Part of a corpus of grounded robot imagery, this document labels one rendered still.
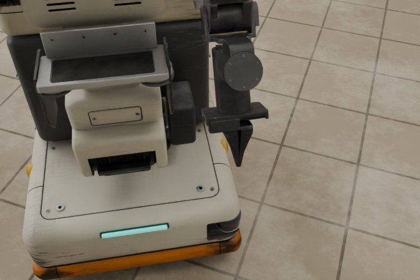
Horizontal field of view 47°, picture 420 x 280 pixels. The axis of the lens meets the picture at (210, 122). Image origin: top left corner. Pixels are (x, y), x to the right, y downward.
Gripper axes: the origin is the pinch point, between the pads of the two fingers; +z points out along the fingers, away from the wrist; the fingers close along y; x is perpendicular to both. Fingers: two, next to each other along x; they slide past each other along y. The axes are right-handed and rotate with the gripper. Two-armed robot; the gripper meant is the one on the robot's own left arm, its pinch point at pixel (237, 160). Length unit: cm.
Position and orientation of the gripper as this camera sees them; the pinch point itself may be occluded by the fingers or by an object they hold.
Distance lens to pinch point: 82.4
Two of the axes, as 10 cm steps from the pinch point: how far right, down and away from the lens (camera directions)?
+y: 9.9, -1.2, 1.1
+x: -1.4, -2.7, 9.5
